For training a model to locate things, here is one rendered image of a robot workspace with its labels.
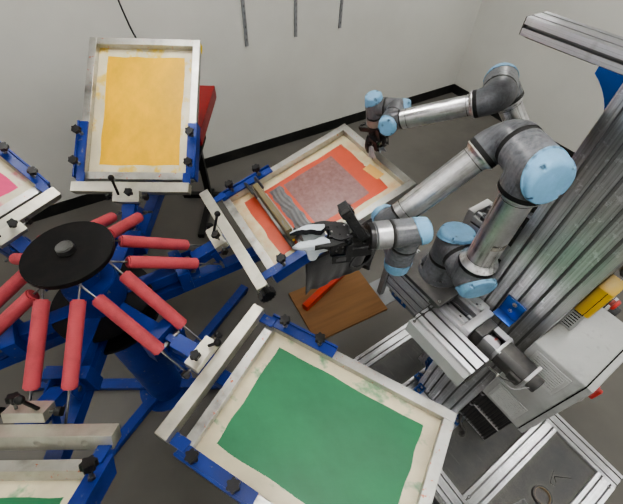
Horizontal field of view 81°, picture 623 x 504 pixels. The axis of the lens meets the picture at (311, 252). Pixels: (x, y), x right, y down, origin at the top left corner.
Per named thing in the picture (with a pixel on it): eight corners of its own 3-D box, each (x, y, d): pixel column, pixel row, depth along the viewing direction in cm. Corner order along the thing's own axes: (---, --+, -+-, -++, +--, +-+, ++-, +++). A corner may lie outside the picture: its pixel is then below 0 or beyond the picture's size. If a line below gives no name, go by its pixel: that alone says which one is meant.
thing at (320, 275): (363, 260, 227) (372, 219, 199) (371, 270, 222) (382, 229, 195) (298, 291, 211) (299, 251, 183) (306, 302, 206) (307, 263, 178)
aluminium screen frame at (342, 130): (345, 128, 203) (344, 123, 200) (416, 188, 172) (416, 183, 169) (223, 202, 193) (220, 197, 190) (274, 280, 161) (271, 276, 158)
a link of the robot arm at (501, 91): (517, 119, 124) (380, 143, 150) (518, 104, 131) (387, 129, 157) (515, 85, 117) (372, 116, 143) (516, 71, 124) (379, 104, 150)
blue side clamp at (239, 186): (271, 173, 198) (267, 164, 193) (275, 178, 196) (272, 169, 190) (223, 202, 194) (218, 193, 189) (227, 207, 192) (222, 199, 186)
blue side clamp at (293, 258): (327, 239, 168) (324, 231, 163) (333, 246, 166) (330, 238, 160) (271, 275, 164) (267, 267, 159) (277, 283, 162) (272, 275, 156)
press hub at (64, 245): (187, 345, 250) (110, 194, 147) (208, 397, 228) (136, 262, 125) (126, 374, 236) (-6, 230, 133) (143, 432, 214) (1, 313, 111)
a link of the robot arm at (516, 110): (526, 199, 155) (475, 86, 132) (527, 178, 164) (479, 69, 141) (559, 190, 147) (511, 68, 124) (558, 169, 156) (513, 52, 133)
